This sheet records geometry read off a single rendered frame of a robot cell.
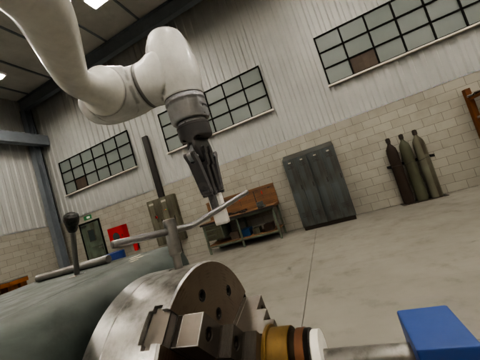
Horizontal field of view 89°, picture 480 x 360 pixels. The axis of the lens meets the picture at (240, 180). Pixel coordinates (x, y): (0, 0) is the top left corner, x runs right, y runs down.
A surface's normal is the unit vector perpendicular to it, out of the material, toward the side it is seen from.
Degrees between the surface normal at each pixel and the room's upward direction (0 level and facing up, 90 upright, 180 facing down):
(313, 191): 90
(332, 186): 90
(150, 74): 102
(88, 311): 61
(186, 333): 39
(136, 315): 34
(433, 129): 90
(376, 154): 90
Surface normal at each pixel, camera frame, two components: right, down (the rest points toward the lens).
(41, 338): 0.64, -0.73
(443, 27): -0.33, 0.04
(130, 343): -0.44, -0.65
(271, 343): -0.41, -0.83
